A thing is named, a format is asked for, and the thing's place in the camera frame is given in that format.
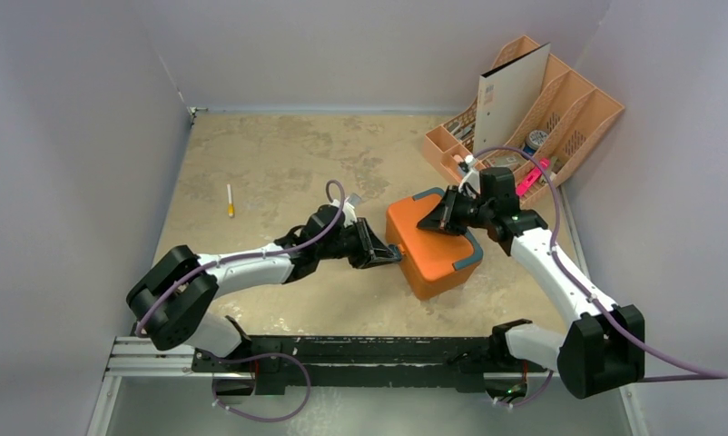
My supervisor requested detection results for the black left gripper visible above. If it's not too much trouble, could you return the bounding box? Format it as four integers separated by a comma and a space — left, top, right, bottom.
317, 217, 397, 270

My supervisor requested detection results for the orange medicine kit box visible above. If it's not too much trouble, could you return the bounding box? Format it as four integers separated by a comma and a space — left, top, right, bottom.
386, 187, 484, 301

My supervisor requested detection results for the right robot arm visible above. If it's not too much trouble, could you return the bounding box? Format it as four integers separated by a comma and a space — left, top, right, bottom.
417, 167, 645, 399

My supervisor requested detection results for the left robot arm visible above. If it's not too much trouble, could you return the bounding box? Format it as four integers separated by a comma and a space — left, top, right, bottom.
126, 202, 401, 372

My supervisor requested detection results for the pink marker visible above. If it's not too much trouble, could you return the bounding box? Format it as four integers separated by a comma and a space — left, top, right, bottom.
516, 158, 551, 198

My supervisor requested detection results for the peach desk organizer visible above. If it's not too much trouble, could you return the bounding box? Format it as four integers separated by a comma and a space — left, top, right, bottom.
422, 35, 624, 209

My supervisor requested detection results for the white binder folder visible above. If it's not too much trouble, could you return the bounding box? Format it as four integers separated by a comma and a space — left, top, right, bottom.
472, 43, 551, 153

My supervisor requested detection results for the white yellow thermometer pen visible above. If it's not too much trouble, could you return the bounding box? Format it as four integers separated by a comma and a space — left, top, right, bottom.
226, 183, 235, 218

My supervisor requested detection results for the teal box carry handle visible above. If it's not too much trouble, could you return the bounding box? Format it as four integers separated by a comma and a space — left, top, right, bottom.
410, 188, 483, 272

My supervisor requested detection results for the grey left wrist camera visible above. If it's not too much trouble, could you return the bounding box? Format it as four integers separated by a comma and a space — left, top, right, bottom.
344, 193, 362, 210

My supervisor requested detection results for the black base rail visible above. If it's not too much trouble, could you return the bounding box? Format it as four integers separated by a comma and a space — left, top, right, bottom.
192, 335, 543, 395

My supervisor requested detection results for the aluminium frame rail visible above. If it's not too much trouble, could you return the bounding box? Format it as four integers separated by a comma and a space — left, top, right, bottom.
86, 336, 194, 436

